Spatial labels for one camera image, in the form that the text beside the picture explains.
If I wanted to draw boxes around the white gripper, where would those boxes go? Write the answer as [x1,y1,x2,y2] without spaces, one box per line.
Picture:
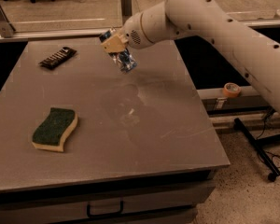
[100,13,150,53]

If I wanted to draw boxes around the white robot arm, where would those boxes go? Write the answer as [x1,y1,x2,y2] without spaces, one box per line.
[102,0,280,114]

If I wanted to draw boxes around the green yellow sponge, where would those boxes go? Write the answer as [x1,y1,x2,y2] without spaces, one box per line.
[32,107,78,152]

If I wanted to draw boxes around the orange tape roll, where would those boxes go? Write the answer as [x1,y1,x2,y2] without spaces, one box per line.
[223,82,241,98]

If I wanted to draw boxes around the grey table drawer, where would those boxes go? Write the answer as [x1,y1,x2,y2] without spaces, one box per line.
[0,180,215,224]

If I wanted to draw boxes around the black wheeled stand base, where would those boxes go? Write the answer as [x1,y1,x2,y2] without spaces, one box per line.
[234,119,280,182]

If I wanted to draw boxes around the middle metal glass bracket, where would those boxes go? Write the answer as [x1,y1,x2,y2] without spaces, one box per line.
[120,0,133,22]

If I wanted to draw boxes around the metal glass bracket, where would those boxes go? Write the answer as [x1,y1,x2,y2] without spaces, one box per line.
[120,0,133,22]
[0,5,15,38]

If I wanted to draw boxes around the left metal glass bracket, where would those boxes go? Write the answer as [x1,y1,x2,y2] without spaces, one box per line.
[0,5,15,38]

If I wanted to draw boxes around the black drawer handle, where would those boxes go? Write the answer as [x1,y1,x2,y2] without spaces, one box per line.
[86,201,124,218]

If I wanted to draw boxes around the black floor cable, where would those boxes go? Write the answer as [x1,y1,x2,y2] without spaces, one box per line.
[255,107,280,170]

